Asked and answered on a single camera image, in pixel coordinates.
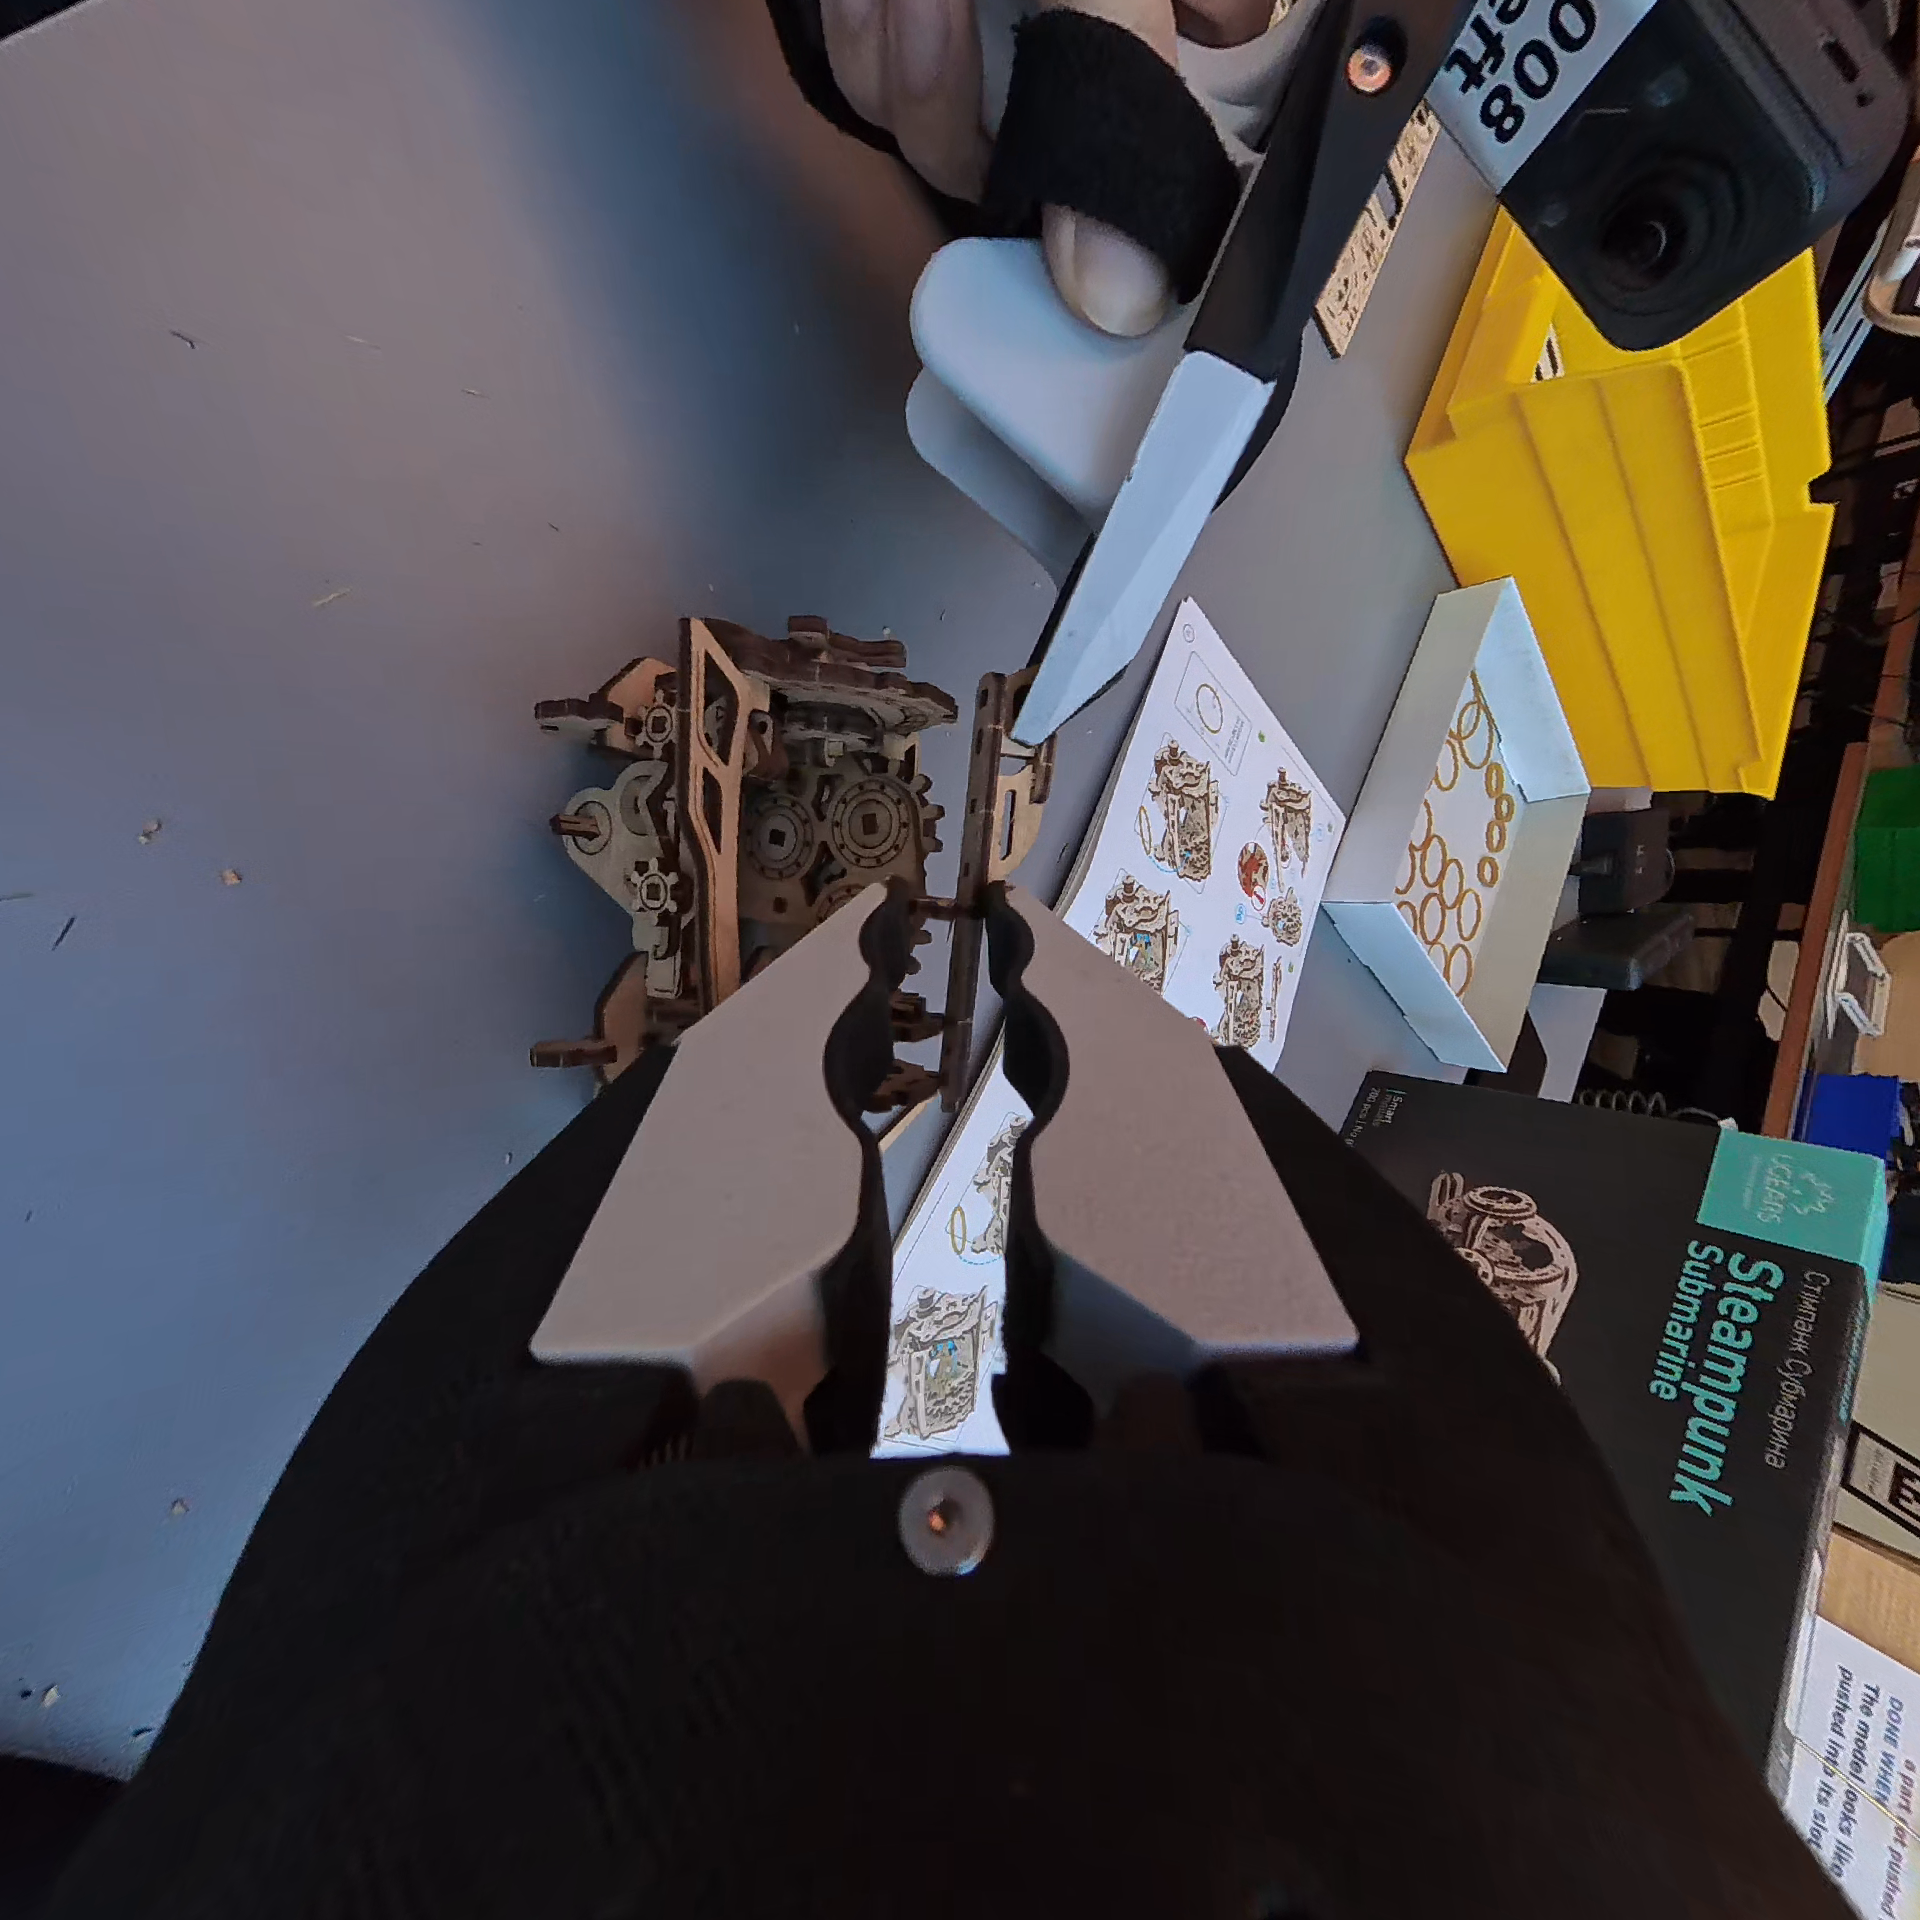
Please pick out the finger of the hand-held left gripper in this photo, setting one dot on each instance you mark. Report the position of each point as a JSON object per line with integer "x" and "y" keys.
{"x": 1156, "y": 509}

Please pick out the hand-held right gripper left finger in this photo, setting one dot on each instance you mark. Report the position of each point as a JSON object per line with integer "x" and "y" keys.
{"x": 705, "y": 1202}

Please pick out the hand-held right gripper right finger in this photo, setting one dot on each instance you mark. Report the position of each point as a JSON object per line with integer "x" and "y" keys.
{"x": 1185, "y": 1202}

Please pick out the wooden mechanical model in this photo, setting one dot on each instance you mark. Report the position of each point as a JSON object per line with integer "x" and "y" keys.
{"x": 751, "y": 810}

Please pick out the grey desk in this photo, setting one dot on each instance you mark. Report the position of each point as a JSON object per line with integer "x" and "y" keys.
{"x": 301, "y": 450}

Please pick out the person's left hand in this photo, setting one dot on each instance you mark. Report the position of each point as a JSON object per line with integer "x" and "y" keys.
{"x": 931, "y": 75}

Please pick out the plywood parts sheet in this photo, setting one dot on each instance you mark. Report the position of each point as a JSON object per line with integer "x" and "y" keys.
{"x": 1373, "y": 255}

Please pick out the illustrated instruction booklet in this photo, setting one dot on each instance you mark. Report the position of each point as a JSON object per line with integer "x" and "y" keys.
{"x": 1202, "y": 780}

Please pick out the pile of tan rubber rings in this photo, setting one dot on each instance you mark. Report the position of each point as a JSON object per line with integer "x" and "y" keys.
{"x": 1483, "y": 780}

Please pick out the white cardboard box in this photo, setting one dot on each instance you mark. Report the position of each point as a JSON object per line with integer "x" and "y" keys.
{"x": 1539, "y": 736}

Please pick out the black model kit box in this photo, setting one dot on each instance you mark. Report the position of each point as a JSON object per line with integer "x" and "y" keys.
{"x": 1575, "y": 1425}

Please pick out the yellow plastic storage bin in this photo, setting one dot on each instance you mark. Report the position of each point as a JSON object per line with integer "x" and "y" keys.
{"x": 1651, "y": 525}

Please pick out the dark grey box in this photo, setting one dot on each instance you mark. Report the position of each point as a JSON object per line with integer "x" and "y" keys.
{"x": 1612, "y": 902}

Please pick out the blue plastic bin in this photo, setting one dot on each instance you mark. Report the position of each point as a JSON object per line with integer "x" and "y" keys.
{"x": 1853, "y": 1113}

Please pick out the green plastic bin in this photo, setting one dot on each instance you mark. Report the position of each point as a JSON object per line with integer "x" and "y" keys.
{"x": 1891, "y": 855}

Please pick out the white printed paper note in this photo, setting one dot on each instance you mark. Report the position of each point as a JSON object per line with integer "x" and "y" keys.
{"x": 1862, "y": 1756}

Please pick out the person's black trousers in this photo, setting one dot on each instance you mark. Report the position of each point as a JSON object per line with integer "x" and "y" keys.
{"x": 39, "y": 1845}

